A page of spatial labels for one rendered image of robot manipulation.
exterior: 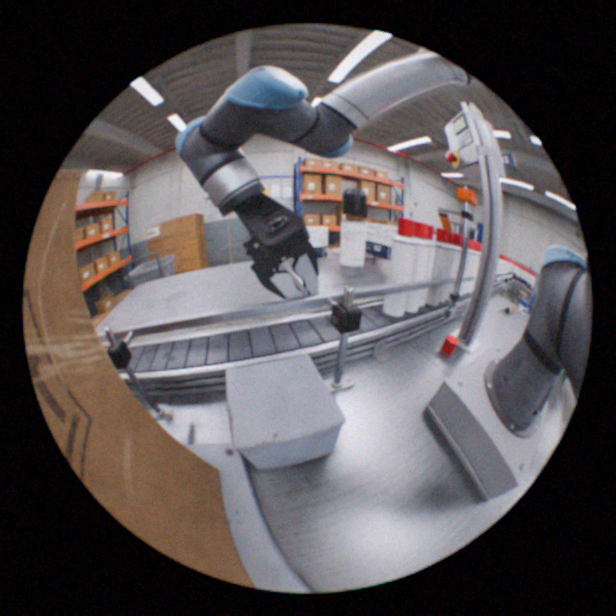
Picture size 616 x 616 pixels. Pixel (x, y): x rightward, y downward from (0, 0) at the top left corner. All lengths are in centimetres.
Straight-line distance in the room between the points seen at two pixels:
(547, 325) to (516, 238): 800
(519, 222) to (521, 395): 812
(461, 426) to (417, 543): 18
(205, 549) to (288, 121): 39
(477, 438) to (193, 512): 29
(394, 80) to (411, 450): 49
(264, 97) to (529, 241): 814
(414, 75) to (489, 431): 46
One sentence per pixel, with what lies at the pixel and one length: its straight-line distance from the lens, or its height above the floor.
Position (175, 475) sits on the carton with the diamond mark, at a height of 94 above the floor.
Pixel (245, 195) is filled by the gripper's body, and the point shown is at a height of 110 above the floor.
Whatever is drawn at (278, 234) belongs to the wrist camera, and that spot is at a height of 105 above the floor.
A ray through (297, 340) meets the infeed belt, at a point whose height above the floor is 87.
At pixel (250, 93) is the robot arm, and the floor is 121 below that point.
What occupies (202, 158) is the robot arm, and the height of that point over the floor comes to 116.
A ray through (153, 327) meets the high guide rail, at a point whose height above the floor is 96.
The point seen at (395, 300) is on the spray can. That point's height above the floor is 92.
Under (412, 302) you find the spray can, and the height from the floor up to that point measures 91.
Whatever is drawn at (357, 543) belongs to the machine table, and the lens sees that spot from 25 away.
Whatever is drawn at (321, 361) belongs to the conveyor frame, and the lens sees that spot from 31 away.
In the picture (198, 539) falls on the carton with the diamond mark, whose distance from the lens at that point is 17.
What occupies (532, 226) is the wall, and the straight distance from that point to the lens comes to 826.
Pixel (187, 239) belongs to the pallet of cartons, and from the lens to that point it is 356.
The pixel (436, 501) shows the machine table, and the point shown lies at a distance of 29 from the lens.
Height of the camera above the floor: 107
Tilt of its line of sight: 27 degrees down
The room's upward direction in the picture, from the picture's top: straight up
